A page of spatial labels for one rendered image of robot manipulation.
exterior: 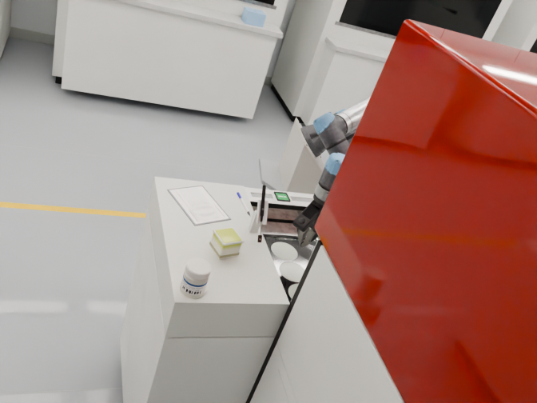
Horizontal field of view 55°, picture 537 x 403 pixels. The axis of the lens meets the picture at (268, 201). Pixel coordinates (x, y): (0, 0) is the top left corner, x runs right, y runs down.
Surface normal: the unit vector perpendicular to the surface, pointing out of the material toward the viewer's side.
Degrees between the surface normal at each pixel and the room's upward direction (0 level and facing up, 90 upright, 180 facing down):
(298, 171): 90
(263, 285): 0
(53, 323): 0
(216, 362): 90
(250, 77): 90
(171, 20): 90
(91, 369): 0
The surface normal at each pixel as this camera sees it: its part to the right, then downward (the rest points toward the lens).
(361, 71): 0.25, 0.59
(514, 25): -0.92, -0.09
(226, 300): 0.29, -0.80
